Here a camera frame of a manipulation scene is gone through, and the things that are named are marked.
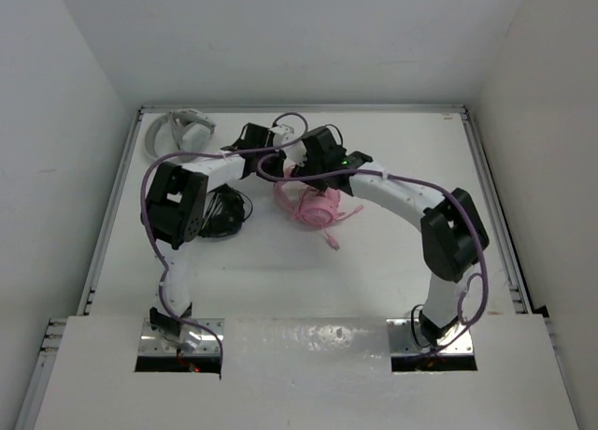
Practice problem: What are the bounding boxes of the pink headphones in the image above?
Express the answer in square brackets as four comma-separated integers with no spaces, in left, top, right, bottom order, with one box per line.
[273,181,347,228]

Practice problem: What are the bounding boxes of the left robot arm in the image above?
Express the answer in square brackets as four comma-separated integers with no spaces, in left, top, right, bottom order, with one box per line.
[140,122,296,334]

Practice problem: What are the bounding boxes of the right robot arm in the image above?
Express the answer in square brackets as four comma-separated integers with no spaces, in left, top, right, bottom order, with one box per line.
[286,126,490,346]

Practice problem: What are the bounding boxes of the white grey headphones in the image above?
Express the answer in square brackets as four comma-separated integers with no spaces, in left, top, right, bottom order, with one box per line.
[144,109,216,163]

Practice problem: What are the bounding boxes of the black headphones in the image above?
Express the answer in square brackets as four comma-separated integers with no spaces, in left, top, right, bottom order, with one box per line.
[198,184,253,238]

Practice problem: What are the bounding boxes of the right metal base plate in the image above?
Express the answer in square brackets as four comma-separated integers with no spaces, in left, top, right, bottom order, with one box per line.
[386,318,475,357]

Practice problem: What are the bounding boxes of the metal base plate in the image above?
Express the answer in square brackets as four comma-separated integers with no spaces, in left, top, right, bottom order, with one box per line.
[137,319,224,357]
[386,318,475,357]

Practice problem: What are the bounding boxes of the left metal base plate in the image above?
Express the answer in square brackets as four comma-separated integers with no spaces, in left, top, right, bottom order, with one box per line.
[137,319,224,357]

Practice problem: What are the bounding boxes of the aluminium table frame rail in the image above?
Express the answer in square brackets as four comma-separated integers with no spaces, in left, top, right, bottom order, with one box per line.
[81,105,530,318]

